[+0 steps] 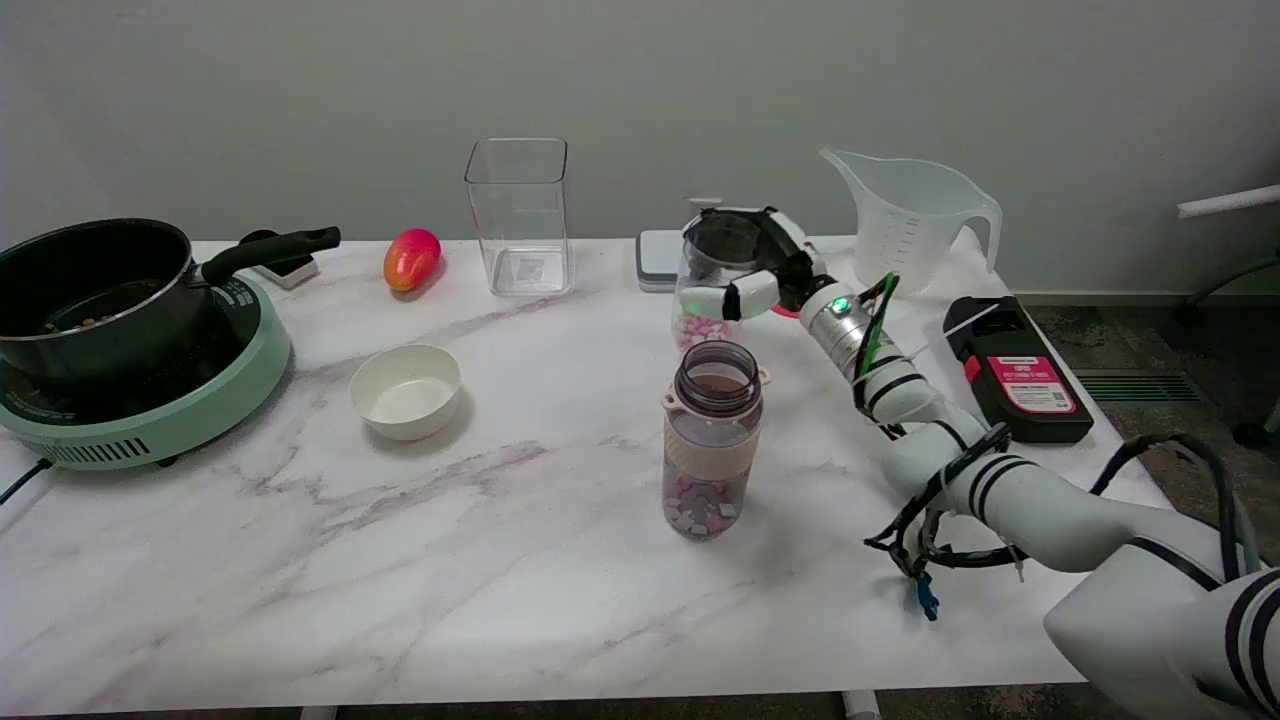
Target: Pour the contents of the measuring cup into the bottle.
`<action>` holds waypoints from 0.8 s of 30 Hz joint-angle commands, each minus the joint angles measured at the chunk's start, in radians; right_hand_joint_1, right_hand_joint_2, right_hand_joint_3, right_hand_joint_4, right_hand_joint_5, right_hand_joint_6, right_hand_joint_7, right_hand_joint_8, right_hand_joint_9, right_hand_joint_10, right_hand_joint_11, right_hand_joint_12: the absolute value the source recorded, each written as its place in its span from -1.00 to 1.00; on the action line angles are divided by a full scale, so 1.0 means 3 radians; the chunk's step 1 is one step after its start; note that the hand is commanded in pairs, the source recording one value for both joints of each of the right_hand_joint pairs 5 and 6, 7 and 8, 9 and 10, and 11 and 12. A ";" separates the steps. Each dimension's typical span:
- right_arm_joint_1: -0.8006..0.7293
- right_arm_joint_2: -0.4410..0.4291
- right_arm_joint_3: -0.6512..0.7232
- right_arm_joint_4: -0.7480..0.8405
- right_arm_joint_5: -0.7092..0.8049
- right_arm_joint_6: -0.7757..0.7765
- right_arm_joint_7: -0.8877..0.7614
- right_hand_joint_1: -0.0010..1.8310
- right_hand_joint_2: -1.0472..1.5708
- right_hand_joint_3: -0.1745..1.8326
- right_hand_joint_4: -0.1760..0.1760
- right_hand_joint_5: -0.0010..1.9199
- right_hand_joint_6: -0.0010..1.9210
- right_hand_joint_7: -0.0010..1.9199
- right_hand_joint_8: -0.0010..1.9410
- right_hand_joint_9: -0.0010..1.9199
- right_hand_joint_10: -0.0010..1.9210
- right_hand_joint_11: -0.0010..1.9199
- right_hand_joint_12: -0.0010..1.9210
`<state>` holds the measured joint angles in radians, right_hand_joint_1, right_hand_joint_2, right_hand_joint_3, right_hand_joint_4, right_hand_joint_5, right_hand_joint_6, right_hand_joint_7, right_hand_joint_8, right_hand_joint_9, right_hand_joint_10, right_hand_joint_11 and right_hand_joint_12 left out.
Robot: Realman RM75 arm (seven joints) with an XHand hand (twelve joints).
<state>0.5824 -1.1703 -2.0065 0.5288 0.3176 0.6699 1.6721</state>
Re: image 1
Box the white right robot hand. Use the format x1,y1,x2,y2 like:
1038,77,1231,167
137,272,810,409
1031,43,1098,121
676,207,836,321

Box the black cable bundle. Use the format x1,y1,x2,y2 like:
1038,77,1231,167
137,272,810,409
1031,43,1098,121
865,425,1251,621

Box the clear square plastic container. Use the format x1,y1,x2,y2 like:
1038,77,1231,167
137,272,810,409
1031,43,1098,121
464,138,574,298

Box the floor vent grille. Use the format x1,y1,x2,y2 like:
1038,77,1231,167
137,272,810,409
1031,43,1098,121
1072,370,1201,404

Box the large clear measuring jug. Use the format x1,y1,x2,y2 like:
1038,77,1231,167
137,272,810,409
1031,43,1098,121
820,147,1003,298

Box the small clear measuring cup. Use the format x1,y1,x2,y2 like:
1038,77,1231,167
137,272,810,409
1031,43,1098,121
672,212,773,351

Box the purple water bottle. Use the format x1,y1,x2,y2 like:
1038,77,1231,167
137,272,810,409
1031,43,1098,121
660,340,773,541

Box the black saucepan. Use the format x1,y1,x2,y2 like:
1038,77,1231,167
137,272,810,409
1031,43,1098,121
0,218,342,386

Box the grey white kitchen scale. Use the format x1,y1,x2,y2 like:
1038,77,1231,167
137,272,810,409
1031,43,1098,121
636,230,691,293

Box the green induction cooker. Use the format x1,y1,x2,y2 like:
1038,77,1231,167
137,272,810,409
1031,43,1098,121
0,272,292,471

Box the green cable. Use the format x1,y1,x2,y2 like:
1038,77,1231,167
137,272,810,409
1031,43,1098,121
858,272,901,381

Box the white tube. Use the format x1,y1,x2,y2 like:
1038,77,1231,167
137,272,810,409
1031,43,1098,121
1177,185,1280,220

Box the white bowl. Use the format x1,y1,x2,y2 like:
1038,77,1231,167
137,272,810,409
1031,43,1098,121
349,344,462,442

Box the small white black device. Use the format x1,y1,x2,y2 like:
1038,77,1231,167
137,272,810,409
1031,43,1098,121
240,230,320,291

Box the black power cord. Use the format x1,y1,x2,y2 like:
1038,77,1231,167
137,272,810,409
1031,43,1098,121
0,458,51,506

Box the red orange toy mango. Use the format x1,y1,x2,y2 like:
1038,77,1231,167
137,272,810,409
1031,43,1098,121
383,228,442,293

